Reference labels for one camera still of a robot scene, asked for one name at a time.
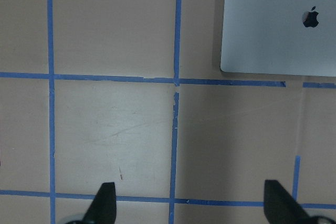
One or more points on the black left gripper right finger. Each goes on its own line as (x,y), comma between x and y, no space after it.
(280,206)

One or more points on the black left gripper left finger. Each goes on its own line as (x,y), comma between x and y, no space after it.
(103,208)

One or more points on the silver apple laptop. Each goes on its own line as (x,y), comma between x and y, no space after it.
(294,37)

